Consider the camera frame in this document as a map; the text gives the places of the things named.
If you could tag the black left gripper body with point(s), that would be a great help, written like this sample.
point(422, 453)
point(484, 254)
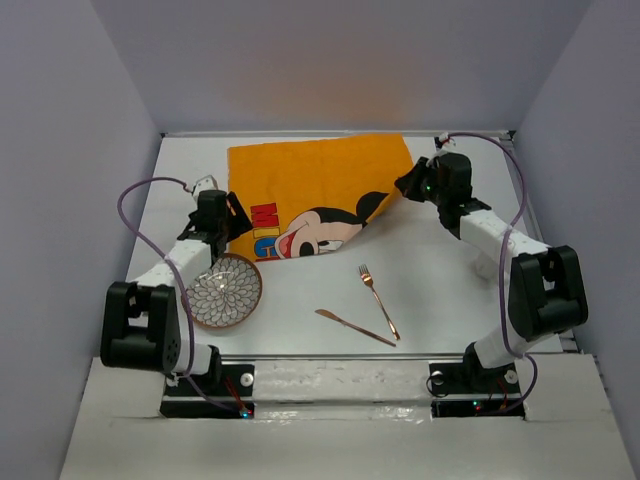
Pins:
point(233, 226)

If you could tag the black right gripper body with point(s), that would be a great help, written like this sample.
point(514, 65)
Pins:
point(423, 186)

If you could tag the orange cartoon mouse cloth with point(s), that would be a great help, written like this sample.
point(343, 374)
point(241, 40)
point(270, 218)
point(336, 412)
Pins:
point(307, 198)

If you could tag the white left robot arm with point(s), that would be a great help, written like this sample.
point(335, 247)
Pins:
point(148, 324)

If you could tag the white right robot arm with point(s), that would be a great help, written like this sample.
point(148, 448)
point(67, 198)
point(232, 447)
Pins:
point(541, 287)

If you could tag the floral patterned ceramic plate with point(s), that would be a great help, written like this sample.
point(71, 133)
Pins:
point(226, 294)

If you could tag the white cup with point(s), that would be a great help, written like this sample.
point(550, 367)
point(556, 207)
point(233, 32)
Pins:
point(486, 266)

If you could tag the copper fork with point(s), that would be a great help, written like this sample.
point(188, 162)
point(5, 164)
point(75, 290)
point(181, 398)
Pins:
point(368, 281)

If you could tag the copper knife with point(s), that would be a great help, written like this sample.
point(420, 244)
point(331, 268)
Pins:
point(327, 314)

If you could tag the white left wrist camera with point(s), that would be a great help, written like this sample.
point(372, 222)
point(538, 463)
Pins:
point(207, 182)

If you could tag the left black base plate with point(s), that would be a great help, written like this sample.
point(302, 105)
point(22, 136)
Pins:
point(230, 398)

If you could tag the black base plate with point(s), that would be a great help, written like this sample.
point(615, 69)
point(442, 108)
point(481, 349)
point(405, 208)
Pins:
point(455, 394)
point(230, 398)

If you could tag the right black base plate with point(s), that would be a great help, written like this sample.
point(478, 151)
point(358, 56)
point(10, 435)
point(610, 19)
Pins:
point(455, 394)

